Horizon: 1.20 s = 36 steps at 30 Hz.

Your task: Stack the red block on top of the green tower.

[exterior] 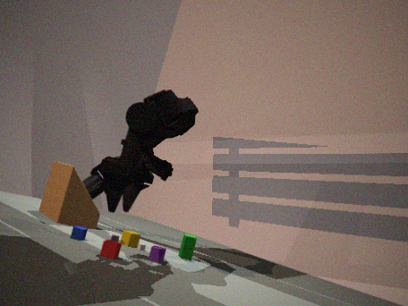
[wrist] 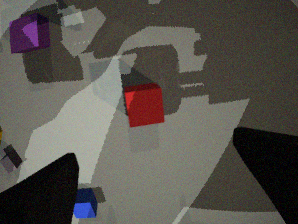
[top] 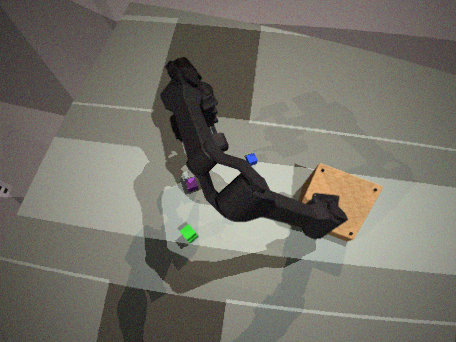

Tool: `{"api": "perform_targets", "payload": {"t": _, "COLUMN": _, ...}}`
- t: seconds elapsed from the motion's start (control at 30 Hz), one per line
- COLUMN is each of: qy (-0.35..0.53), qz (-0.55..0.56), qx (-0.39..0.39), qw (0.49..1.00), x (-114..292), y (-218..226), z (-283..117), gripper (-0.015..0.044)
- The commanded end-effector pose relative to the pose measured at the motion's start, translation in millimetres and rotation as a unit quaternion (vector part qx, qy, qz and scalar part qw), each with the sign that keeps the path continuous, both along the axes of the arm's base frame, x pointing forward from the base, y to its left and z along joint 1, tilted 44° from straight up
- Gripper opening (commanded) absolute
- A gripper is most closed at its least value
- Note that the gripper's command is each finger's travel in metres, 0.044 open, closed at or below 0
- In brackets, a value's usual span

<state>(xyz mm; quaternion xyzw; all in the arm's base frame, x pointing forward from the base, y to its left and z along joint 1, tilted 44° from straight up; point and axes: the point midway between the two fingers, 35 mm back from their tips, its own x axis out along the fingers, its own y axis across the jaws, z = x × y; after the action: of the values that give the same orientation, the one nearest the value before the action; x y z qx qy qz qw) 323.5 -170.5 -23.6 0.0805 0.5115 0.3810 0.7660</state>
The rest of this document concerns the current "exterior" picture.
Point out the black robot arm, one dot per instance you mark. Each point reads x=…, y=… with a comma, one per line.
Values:
x=160, y=116

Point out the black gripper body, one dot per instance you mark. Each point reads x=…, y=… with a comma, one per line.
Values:
x=128, y=166

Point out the red block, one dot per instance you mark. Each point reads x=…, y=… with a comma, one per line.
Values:
x=110, y=249

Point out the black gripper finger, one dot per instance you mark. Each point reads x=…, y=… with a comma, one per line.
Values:
x=115, y=187
x=130, y=194

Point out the blue block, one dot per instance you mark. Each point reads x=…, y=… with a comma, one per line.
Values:
x=79, y=233

